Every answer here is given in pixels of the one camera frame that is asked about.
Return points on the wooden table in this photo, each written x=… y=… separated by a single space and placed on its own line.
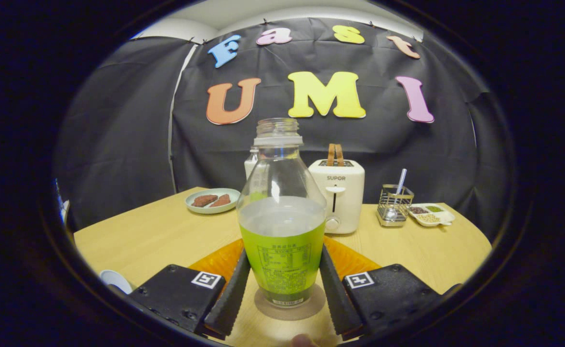
x=166 y=231

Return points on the white toaster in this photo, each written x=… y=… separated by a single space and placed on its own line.
x=347 y=197

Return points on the round brown coaster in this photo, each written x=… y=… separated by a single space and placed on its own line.
x=287 y=313

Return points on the brown toast slice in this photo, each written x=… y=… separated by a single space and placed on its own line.
x=335 y=154

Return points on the clear juice bottle green label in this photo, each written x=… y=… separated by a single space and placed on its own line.
x=282 y=250

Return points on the black backdrop cloth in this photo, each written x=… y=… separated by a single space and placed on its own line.
x=128 y=120

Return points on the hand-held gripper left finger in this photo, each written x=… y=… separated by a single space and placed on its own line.
x=234 y=299

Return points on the white divided snack dish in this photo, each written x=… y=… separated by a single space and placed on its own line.
x=431 y=219

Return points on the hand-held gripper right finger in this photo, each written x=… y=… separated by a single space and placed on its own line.
x=335 y=299

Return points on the brown bread piece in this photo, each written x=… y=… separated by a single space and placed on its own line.
x=222 y=201
x=204 y=200

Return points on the pale green plate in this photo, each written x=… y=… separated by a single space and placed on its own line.
x=231 y=193

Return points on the metal spoon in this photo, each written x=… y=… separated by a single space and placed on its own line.
x=401 y=178

